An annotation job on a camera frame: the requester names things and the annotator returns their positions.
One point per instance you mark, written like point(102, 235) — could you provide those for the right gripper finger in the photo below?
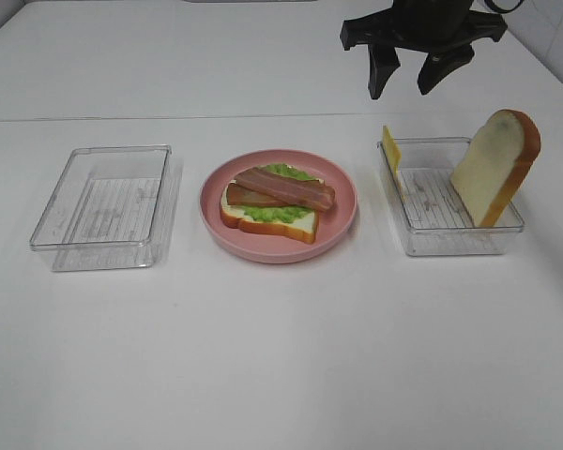
point(383, 61)
point(437, 66)

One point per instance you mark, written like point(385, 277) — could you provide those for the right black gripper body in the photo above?
point(424, 26)

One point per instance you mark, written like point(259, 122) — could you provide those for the yellow cheese slice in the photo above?
point(392, 154)

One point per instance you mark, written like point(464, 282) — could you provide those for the green lettuce leaf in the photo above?
point(286, 214)

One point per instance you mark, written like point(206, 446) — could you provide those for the bread slice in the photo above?
point(303, 230)
point(495, 164)

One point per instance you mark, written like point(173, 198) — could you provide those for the brown bacon strip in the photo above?
point(235, 194)

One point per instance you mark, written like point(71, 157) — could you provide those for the right clear plastic tray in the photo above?
point(429, 216)

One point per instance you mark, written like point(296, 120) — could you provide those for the clear plastic tray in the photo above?
point(111, 208)
point(429, 216)

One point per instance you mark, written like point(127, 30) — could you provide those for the pink round plate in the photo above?
point(262, 248)

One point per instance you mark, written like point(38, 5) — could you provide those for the left clear plastic tray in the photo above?
point(111, 208)

